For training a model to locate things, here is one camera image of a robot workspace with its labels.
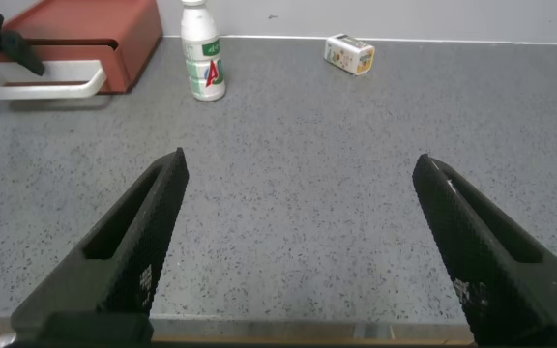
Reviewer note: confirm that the red drawer cabinet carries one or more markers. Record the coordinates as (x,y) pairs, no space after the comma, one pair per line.
(90,19)

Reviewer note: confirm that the white milk bottle green label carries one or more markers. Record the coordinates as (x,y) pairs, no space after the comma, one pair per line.
(203,58)

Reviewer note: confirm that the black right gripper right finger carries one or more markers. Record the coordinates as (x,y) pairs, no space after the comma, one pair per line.
(491,270)

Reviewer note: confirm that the red drawer box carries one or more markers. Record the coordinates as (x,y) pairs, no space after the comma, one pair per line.
(66,72)

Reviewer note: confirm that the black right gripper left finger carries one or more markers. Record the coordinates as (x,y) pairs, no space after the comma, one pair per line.
(114,270)

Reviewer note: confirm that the small white drink carton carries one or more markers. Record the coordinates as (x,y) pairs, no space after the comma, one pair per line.
(349,54)

